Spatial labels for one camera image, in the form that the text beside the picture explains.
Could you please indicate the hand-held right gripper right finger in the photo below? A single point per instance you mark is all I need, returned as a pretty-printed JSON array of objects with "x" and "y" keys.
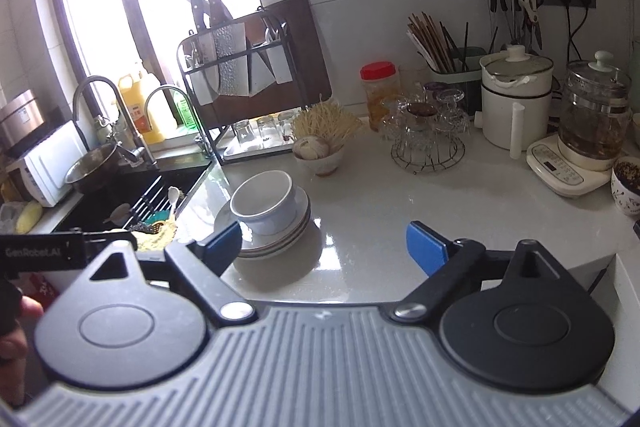
[{"x": 427, "y": 249}]

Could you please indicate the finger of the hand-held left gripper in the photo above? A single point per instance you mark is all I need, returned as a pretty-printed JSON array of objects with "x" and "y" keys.
[{"x": 107, "y": 239}]

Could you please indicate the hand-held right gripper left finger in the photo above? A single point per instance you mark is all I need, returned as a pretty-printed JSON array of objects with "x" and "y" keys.
[{"x": 225, "y": 249}]

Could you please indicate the white ceramic bowl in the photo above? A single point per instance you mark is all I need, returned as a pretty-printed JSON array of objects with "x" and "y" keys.
[{"x": 260, "y": 194}]

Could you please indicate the person's left hand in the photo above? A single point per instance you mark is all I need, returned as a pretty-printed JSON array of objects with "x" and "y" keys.
[{"x": 12, "y": 342}]

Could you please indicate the brown wooden ladle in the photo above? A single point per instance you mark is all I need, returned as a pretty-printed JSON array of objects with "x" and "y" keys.
[{"x": 120, "y": 212}]

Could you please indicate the black kitchen sink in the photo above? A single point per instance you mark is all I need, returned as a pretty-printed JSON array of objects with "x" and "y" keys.
[{"x": 100, "y": 207}]

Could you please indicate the yellow dish cloth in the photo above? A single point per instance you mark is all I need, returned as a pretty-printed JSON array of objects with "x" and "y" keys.
[{"x": 160, "y": 237}]

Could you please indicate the teal scrub pad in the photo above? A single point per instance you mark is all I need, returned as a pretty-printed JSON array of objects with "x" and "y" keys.
[{"x": 157, "y": 217}]

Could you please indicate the black sink drain rack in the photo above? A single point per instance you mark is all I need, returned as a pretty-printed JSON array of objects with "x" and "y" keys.
[{"x": 150, "y": 199}]

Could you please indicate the stainless steel bowl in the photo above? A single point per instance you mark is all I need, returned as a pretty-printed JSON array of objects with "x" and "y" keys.
[{"x": 92, "y": 169}]

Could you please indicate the white silicone spoon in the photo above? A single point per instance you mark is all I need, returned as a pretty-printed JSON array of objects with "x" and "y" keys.
[{"x": 173, "y": 197}]

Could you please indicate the white microwave oven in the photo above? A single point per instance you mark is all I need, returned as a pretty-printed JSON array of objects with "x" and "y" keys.
[{"x": 50, "y": 167}]

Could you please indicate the white drain tray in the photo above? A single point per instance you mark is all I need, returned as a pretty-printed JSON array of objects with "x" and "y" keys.
[{"x": 260, "y": 152}]

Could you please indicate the tall grey pull-down faucet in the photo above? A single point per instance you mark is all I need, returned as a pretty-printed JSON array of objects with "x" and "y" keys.
[{"x": 130, "y": 127}]

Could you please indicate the clear drinking glass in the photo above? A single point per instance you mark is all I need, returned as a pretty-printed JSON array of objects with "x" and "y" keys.
[
  {"x": 243, "y": 132},
  {"x": 286, "y": 125},
  {"x": 265, "y": 127}
]

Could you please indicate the chrome gooseneck faucet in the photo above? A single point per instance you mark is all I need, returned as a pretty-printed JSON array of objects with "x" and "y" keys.
[{"x": 197, "y": 122}]

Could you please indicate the yellow oil bottle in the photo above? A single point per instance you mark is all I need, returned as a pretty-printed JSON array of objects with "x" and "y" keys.
[{"x": 137, "y": 112}]

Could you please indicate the white bowl holding garlic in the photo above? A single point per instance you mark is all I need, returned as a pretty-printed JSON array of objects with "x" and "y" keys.
[{"x": 325, "y": 164}]

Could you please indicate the garlic heads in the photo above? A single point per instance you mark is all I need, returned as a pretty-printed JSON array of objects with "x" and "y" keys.
[{"x": 310, "y": 148}]

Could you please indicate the pile of glass cups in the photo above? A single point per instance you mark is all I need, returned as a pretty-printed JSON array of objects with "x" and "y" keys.
[{"x": 425, "y": 117}]

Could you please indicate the silver rice cooker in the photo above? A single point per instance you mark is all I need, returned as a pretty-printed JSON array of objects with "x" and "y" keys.
[{"x": 17, "y": 117}]

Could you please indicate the green detergent bottle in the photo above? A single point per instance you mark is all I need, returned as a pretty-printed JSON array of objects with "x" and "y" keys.
[{"x": 187, "y": 112}]

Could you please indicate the cream kettle base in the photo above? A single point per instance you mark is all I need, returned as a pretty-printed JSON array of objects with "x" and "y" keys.
[{"x": 560, "y": 169}]

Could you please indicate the red-lidded plastic jar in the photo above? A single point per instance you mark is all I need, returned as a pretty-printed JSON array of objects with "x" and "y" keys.
[{"x": 380, "y": 97}]

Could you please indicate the white electric cooking pot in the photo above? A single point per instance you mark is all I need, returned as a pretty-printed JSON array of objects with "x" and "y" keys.
[{"x": 510, "y": 112}]

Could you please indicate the bundle of dried noodles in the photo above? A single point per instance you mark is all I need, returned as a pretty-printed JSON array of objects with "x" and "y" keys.
[{"x": 327, "y": 122}]

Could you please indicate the white rack cup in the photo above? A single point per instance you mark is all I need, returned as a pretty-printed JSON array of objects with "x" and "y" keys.
[
  {"x": 282, "y": 66},
  {"x": 205, "y": 87}
]

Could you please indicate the plain steel cleaver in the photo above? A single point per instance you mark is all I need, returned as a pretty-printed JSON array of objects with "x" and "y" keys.
[{"x": 260, "y": 74}]

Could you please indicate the patterned steel cleaver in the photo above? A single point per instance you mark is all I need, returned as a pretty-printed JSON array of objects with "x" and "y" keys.
[{"x": 230, "y": 59}]

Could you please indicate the bundle of wooden chopsticks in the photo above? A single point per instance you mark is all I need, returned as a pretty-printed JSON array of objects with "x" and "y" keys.
[{"x": 430, "y": 42}]

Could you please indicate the dark brown cutting board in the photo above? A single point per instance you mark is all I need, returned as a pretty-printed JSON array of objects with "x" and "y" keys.
[{"x": 307, "y": 57}]

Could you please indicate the leaf-patterned bowl with grains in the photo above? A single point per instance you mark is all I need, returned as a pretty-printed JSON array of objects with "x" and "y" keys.
[{"x": 627, "y": 187}]

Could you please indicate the glass kettle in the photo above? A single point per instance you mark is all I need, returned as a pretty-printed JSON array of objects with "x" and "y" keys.
[{"x": 595, "y": 117}]

